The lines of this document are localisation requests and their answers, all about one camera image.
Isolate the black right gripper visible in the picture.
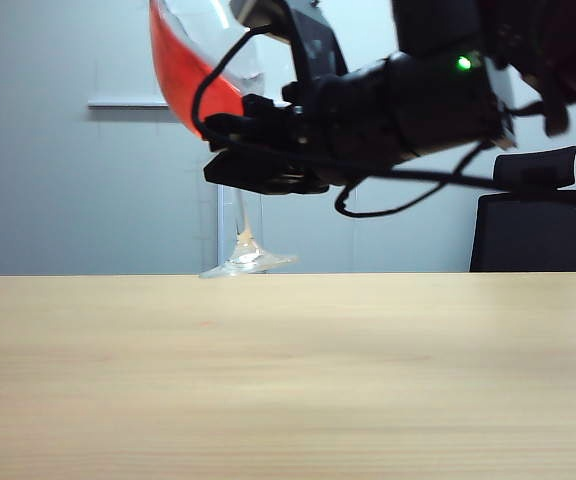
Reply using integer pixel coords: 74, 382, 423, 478
202, 51, 508, 196

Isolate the wine goblet with red liquid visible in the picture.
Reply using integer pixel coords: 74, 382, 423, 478
148, 0, 300, 280

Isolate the black mesh office chair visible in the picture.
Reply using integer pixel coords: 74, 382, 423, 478
469, 145, 576, 275

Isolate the black camera cable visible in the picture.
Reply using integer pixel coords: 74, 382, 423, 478
190, 24, 274, 144

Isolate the wrist camera with black bracket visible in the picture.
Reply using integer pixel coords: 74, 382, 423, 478
229, 0, 350, 84

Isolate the white horizontal wall trunking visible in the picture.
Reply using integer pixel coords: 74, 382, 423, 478
87, 99, 170, 110

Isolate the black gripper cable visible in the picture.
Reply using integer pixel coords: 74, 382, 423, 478
333, 139, 576, 219

